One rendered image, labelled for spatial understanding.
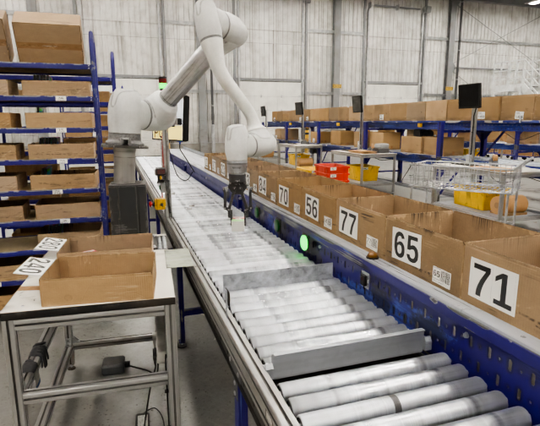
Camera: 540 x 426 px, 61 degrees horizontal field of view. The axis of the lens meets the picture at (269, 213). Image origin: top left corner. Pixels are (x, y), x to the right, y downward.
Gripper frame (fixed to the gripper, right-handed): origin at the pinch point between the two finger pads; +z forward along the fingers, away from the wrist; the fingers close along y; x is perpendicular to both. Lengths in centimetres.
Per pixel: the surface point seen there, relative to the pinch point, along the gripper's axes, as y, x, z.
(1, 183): -157, 93, -5
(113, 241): -60, 12, 13
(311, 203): 34.8, 19.3, -3.3
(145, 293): -31, -45, 18
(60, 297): -59, -50, 17
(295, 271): 24.0, -26.6, 16.4
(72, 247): -78, 7, 14
